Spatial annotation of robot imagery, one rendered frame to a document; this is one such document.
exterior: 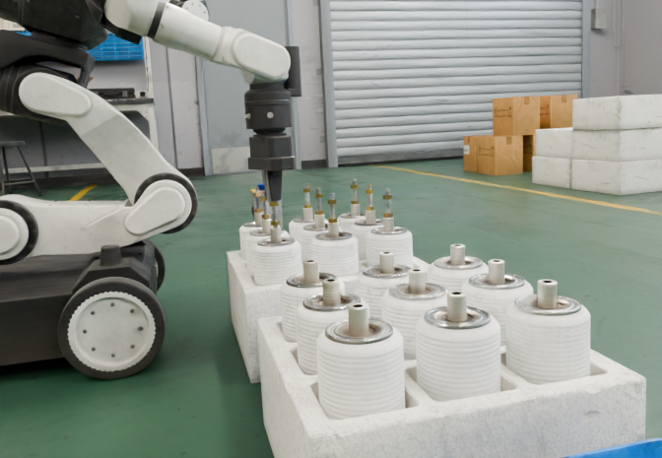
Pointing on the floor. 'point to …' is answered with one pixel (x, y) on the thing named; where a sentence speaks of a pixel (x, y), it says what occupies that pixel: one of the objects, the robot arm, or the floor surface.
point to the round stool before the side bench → (8, 170)
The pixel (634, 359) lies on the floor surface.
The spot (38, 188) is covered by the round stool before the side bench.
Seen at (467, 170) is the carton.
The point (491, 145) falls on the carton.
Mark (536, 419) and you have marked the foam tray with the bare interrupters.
